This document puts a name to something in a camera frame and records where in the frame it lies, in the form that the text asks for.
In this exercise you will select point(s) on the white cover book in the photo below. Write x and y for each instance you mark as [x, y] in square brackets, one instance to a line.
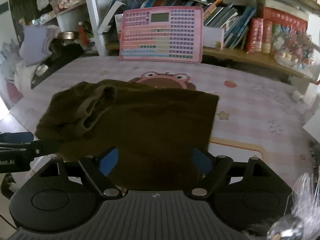
[111, 15]

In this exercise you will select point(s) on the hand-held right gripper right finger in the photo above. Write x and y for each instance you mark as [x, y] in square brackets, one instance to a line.
[202, 163]

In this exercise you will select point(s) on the pink keyboard learning board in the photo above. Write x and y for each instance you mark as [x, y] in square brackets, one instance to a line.
[160, 40]

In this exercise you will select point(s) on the white orange booklet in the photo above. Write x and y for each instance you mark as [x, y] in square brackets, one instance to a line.
[118, 27]

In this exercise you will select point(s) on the red tassel ornament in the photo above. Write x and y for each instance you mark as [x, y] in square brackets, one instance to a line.
[83, 33]

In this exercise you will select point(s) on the row of books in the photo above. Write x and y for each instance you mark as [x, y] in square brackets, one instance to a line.
[232, 25]

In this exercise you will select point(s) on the pink checkered cartoon desk mat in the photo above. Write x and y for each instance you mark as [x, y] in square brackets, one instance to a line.
[250, 110]

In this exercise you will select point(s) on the lavender folded cloth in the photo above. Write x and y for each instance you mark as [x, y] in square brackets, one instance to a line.
[35, 45]

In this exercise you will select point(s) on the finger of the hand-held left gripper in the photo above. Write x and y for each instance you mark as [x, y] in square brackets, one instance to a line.
[45, 147]
[17, 137]

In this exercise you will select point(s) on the white tape roll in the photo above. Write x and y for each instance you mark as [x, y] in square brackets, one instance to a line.
[42, 70]

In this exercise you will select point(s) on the grey fluffy trim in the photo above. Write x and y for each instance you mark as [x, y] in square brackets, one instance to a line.
[306, 195]

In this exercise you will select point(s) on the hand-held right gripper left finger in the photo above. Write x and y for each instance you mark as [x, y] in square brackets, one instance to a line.
[110, 163]

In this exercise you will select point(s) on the metal bowl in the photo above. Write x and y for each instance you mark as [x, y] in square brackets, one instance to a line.
[67, 35]

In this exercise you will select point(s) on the black bag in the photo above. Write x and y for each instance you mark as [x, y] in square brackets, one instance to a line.
[65, 55]

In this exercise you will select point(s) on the white frame wooden bookshelf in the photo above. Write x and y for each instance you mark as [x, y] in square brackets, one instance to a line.
[96, 30]

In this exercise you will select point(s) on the white card box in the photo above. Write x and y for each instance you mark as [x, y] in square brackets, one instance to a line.
[213, 37]

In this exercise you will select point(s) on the red yellow spine book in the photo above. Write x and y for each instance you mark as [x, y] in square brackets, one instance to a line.
[267, 37]

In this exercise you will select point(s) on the large red hardcover book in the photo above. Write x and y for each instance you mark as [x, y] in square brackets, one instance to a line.
[285, 20]

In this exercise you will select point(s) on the red thick dictionary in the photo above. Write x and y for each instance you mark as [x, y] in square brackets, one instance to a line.
[255, 36]

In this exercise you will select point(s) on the colourful flower ornament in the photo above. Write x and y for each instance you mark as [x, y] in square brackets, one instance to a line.
[295, 50]

